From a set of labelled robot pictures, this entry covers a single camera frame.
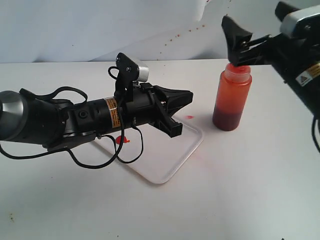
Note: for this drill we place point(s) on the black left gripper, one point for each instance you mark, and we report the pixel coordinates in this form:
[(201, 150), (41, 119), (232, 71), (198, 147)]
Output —
[(153, 105)]

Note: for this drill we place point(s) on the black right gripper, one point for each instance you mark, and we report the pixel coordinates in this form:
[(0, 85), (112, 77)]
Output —
[(286, 56)]

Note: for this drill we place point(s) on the red sauce squeeze bottle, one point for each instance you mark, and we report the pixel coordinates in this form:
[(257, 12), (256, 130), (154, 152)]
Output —
[(233, 89)]

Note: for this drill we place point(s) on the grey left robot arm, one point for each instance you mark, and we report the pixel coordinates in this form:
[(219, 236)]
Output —
[(58, 123)]

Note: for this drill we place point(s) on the white rectangular tray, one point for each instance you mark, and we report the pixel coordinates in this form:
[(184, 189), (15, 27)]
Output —
[(162, 156)]

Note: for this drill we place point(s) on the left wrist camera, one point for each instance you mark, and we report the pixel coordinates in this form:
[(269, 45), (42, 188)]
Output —
[(127, 74)]

